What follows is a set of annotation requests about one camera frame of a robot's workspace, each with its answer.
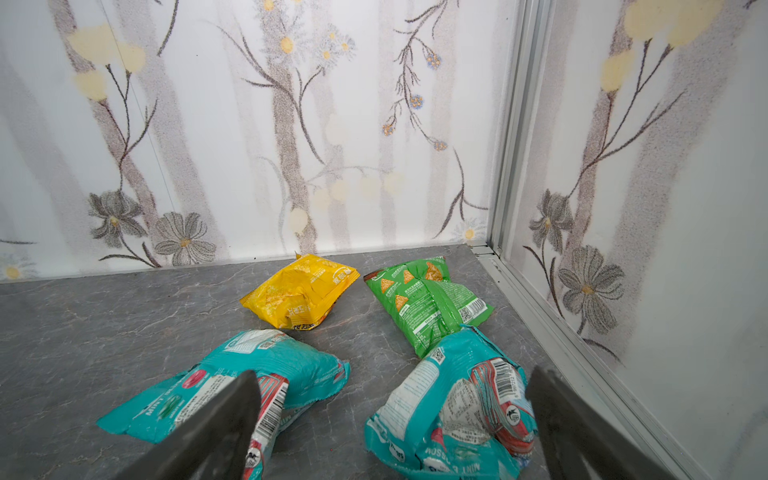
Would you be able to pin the yellow snack packet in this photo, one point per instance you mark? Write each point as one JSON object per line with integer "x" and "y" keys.
{"x": 301, "y": 295}

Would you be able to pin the green snack packet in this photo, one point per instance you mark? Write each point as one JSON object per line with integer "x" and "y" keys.
{"x": 425, "y": 303}

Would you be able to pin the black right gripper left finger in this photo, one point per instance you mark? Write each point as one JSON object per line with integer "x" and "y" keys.
{"x": 212, "y": 443}

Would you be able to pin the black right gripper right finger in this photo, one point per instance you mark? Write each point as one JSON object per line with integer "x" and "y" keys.
{"x": 578, "y": 443}

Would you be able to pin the teal snack packet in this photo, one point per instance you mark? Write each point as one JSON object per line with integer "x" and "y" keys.
{"x": 292, "y": 377}
{"x": 462, "y": 413}

